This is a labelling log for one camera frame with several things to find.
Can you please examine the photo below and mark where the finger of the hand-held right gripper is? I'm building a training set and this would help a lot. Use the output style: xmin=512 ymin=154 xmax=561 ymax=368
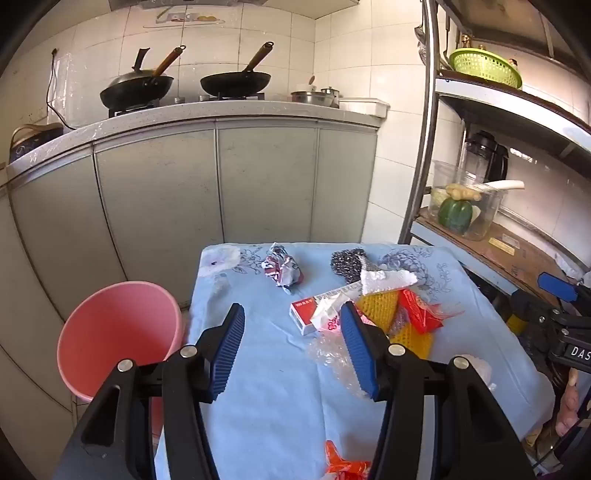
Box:
xmin=510 ymin=289 xmax=563 ymax=334
xmin=538 ymin=271 xmax=591 ymax=320

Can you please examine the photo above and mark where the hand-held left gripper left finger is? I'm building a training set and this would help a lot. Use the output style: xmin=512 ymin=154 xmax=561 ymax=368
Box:
xmin=53 ymin=302 xmax=246 ymax=480

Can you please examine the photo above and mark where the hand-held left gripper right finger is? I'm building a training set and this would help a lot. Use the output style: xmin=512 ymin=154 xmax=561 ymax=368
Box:
xmin=339 ymin=301 xmax=539 ymax=480

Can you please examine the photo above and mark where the yellow foam net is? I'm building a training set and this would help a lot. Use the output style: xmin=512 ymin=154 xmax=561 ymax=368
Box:
xmin=390 ymin=323 xmax=435 ymax=361
xmin=353 ymin=290 xmax=400 ymax=330

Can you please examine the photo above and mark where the steel wool scrubber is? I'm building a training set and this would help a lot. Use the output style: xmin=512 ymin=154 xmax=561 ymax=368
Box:
xmin=330 ymin=248 xmax=370 ymax=283

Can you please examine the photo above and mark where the pink plastic bucket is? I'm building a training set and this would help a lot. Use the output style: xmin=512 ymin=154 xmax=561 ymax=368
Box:
xmin=57 ymin=281 xmax=184 ymax=439

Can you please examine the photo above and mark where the person's right hand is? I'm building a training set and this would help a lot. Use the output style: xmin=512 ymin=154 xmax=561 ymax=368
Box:
xmin=555 ymin=368 xmax=580 ymax=438

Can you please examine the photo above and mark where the clear plastic wrap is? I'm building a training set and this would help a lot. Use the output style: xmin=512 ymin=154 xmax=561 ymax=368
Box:
xmin=308 ymin=330 xmax=370 ymax=398

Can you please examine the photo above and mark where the white pink printed packet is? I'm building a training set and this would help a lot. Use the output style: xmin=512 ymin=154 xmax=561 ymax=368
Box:
xmin=310 ymin=295 xmax=352 ymax=333

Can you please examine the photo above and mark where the white and red medicine box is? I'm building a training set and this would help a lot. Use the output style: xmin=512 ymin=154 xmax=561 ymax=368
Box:
xmin=289 ymin=281 xmax=365 ymax=337

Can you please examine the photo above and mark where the red plastic wrapper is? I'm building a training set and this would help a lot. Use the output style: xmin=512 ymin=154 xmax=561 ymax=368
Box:
xmin=397 ymin=288 xmax=465 ymax=334

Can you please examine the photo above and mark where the light blue floral tablecloth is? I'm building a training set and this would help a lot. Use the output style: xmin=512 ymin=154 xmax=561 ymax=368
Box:
xmin=154 ymin=242 xmax=555 ymax=480

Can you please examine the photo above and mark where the white foam net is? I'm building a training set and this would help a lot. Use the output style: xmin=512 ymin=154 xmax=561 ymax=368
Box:
xmin=360 ymin=268 xmax=419 ymax=296

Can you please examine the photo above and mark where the clear plastic container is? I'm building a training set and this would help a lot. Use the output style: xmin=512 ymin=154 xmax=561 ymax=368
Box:
xmin=427 ymin=160 xmax=504 ymax=241

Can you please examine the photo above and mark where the crumpled printed wrapper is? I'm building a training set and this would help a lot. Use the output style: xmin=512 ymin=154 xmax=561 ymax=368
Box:
xmin=261 ymin=243 xmax=305 ymax=291

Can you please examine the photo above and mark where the orange plastic wrapper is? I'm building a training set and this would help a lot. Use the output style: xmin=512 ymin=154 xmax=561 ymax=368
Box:
xmin=324 ymin=440 xmax=372 ymax=476

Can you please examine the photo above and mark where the white ladle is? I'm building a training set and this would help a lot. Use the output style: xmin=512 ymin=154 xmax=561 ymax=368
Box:
xmin=475 ymin=180 xmax=526 ymax=192

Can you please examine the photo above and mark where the green bell pepper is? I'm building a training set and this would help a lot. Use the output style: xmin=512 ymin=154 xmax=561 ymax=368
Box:
xmin=438 ymin=196 xmax=474 ymax=235

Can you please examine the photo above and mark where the ginger root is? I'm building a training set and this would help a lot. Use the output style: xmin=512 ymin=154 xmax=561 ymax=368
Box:
xmin=444 ymin=183 xmax=481 ymax=202

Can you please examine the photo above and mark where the black blender jug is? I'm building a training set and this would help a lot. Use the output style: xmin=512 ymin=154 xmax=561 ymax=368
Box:
xmin=464 ymin=130 xmax=509 ymax=183

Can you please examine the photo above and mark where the grey kitchen counter cabinet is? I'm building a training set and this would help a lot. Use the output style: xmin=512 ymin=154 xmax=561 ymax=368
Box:
xmin=0 ymin=97 xmax=389 ymax=462

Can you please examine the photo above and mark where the metal shelf rack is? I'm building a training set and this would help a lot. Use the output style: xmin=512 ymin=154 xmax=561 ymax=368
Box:
xmin=399 ymin=0 xmax=591 ymax=296

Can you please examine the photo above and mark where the green plastic basket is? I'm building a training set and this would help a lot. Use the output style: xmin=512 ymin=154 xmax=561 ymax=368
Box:
xmin=449 ymin=48 xmax=523 ymax=89

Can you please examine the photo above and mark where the stainless steel pot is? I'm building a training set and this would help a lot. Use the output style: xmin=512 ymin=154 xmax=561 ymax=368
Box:
xmin=291 ymin=90 xmax=340 ymax=108

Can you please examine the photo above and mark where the gas stove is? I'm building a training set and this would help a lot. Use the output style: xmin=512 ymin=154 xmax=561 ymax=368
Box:
xmin=108 ymin=92 xmax=266 ymax=118

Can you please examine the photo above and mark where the black wok with wooden handle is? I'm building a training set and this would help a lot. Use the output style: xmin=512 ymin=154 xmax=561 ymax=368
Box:
xmin=200 ymin=41 xmax=274 ymax=97
xmin=100 ymin=45 xmax=187 ymax=109

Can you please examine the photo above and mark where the dark cooker with beige handle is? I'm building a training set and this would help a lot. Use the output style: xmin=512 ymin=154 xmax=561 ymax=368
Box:
xmin=8 ymin=123 xmax=64 ymax=164

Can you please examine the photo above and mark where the black power cable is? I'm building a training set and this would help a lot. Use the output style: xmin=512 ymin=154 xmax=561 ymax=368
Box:
xmin=46 ymin=47 xmax=77 ymax=131

